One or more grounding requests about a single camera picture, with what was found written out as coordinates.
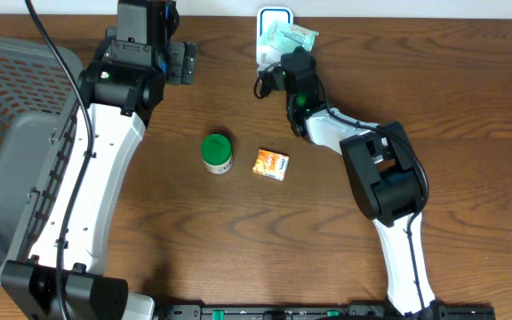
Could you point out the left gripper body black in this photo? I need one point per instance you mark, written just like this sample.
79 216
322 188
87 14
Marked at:
184 62

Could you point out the orange tissue pack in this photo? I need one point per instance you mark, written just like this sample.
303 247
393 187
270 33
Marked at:
271 164

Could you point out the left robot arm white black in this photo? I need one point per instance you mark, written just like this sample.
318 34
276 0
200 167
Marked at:
63 274

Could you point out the black mounting rail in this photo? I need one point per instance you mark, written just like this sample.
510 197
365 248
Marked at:
355 311

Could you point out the green lid white jar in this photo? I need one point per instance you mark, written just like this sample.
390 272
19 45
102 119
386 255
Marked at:
216 152

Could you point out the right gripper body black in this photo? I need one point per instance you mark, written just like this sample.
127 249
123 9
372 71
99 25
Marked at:
290 99

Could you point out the mint green wet wipes pack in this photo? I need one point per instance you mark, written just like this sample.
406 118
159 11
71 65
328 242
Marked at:
285 37

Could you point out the grey plastic shopping basket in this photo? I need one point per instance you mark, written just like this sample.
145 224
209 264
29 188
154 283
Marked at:
37 130

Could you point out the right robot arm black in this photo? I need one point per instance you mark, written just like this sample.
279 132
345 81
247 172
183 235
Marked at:
387 179

